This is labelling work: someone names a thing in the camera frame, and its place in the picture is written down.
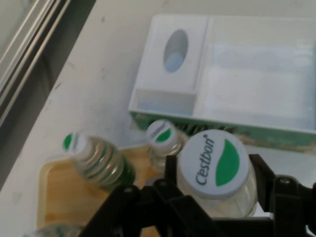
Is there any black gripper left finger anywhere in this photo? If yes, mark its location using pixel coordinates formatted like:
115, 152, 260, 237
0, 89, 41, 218
83, 154, 216, 237

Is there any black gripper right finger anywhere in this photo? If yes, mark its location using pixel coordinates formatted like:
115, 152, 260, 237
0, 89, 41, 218
248, 154, 316, 237

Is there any clear water bottle green label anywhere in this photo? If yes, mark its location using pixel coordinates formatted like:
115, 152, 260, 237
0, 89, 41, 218
63, 132, 136, 192
145, 119, 185, 173
177, 129, 257, 219

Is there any wooden tray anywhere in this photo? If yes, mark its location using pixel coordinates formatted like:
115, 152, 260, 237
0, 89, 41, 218
36, 144, 168, 237

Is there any white cardboard box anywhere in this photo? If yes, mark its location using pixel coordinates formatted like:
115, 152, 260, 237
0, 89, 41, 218
128, 14, 316, 153

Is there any aluminium wall rail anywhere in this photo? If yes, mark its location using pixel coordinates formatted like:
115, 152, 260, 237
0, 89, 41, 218
0, 0, 73, 125

